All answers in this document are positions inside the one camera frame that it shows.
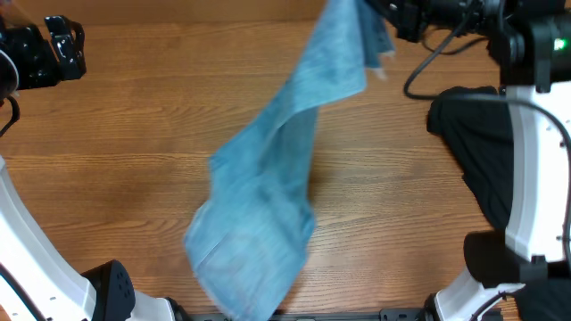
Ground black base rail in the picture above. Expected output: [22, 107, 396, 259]
[177, 309, 504, 321]

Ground light blue denim jeans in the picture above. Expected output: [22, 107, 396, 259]
[185, 0, 394, 320]

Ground black t-shirt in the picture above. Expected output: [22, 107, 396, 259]
[426, 98, 570, 320]

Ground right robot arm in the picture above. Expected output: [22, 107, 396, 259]
[373, 0, 570, 320]

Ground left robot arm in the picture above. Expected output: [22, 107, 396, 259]
[1, 15, 188, 321]

